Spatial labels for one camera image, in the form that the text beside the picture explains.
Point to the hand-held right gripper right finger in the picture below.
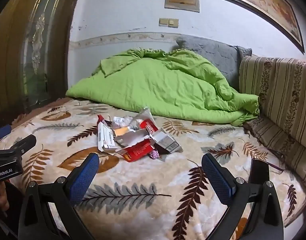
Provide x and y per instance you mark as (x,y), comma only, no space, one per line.
(218,180)

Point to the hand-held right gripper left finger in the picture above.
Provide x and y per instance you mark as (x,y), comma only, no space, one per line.
(84,177)

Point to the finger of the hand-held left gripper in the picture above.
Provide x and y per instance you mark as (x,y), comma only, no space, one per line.
(25,142)
(2,132)

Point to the torn red cardboard box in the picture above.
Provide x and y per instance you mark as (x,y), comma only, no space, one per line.
(138,152)

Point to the grey carton with barcode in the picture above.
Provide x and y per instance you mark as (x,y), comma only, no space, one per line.
(165,141)

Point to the white tissue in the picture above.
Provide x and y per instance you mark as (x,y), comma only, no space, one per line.
(120,122)

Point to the purple paper ball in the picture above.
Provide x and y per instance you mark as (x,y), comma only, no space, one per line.
(154,154)

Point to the flattened white cardboard box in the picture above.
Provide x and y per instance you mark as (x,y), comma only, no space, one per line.
(106,137)

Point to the leaf print blanket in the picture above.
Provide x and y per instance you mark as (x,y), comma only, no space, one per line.
(143,180)

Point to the orange cardboard box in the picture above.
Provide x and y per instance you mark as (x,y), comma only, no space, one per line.
(123,131)

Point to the striped floral seat cushion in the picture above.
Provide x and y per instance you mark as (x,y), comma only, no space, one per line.
(280,140)

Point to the wooden stained glass door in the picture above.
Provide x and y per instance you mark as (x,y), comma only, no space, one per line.
(30,55)

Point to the clear plastic bag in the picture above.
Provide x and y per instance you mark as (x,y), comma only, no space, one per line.
(143,116)

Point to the striped floral back cushion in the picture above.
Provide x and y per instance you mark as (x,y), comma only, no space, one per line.
(280,92)

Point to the green quilt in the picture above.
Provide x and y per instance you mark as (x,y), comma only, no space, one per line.
(155,87)

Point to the grey quilted pillow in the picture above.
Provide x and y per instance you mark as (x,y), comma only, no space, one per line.
(213,52)

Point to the beige light switch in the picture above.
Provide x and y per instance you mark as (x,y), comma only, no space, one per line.
(169,22)

